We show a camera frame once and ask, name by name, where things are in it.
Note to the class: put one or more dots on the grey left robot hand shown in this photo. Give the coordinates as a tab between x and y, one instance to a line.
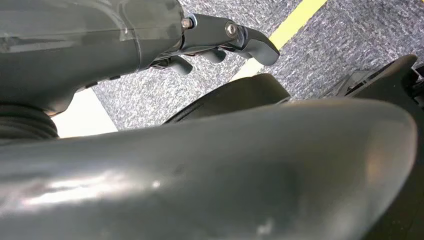
82	46

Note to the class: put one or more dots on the white flat panel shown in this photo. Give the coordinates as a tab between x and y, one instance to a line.
84	116

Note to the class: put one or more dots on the smooth grey robot body shell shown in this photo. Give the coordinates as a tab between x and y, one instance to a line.
205	172

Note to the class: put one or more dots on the yellow floor tape strip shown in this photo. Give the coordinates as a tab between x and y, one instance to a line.
291	23

